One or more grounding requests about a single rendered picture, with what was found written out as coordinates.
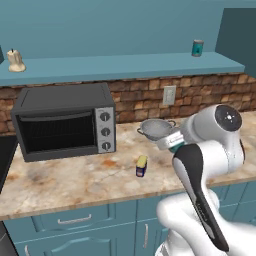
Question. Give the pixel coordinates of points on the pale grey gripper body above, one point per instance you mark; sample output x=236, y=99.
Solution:
x=169, y=140

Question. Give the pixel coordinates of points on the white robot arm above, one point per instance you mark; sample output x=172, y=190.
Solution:
x=216, y=156

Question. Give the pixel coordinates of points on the narrow teal cabinet door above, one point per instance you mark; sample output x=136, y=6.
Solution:
x=151, y=236

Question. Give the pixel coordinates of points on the wide teal cabinet door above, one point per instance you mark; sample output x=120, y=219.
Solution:
x=83, y=241

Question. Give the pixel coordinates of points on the grey metal colander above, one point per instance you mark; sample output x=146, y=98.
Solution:
x=154, y=128

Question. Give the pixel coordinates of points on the toaster oven knob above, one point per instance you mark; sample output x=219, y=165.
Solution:
x=106, y=145
x=105, y=131
x=105, y=116

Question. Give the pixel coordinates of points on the narrow teal drawer front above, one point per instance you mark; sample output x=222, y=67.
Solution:
x=148, y=207

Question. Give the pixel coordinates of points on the teal can with label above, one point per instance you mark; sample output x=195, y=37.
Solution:
x=197, y=48

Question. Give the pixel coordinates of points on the toaster oven glass door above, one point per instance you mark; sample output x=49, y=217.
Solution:
x=56, y=135

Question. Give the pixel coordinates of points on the black toaster oven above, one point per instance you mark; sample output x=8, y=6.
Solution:
x=63, y=100

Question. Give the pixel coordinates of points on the wide teal drawer front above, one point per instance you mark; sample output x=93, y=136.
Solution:
x=73, y=218

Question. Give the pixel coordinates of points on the black hob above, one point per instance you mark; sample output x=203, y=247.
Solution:
x=6, y=160

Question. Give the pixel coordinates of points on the cream candle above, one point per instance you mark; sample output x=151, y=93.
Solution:
x=16, y=61

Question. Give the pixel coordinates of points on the white wall outlet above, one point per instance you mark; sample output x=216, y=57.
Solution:
x=169, y=95

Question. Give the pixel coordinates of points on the teal wall shelf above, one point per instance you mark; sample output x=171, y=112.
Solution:
x=120, y=66

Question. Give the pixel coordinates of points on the teal wall cabinet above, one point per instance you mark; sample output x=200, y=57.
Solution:
x=238, y=40

